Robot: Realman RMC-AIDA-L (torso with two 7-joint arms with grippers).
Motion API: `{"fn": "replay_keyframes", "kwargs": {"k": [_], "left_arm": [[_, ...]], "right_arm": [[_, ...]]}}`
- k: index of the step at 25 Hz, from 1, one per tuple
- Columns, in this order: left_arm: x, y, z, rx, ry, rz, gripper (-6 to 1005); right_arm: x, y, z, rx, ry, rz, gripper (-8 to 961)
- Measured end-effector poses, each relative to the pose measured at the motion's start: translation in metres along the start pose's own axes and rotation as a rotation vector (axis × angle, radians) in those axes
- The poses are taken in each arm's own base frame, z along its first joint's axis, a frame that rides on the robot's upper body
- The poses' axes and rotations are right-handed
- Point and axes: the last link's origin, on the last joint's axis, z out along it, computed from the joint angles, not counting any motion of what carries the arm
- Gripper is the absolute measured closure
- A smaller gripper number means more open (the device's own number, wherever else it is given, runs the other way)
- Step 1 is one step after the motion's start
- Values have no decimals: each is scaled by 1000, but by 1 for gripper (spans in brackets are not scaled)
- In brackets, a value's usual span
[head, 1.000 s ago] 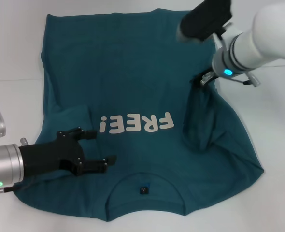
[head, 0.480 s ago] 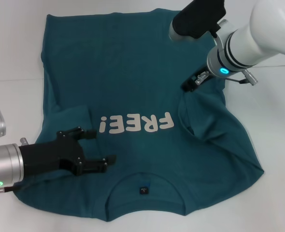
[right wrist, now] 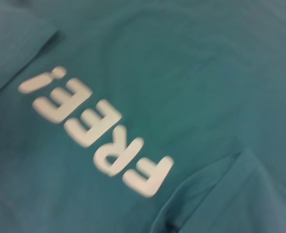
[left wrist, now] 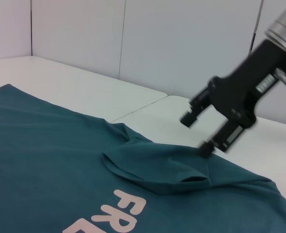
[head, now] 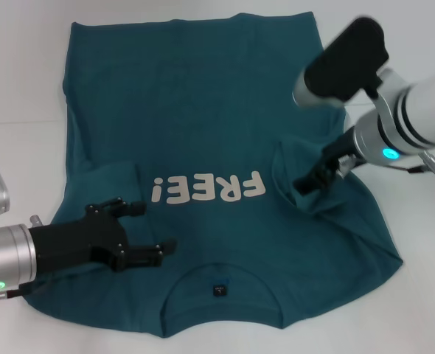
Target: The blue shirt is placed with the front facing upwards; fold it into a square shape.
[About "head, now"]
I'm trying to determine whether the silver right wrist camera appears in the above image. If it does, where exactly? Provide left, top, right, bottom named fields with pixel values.
left=291, top=15, right=391, bottom=109

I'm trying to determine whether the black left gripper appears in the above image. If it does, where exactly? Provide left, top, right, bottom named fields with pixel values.
left=28, top=197, right=178, bottom=277

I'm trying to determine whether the teal FREE print t-shirt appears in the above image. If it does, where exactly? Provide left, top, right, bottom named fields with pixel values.
left=20, top=11, right=405, bottom=330

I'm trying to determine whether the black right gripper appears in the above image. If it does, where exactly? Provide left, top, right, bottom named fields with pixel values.
left=293, top=131, right=358, bottom=197

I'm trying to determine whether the right arm cable with plug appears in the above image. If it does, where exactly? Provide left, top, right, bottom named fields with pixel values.
left=390, top=150, right=435, bottom=178

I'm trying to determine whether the left arm cable with plug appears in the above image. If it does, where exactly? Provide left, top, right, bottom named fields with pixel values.
left=0, top=276, right=55, bottom=308

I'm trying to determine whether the arm cable with plug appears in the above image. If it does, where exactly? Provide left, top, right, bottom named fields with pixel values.
left=390, top=150, right=435, bottom=178
left=0, top=276, right=55, bottom=308

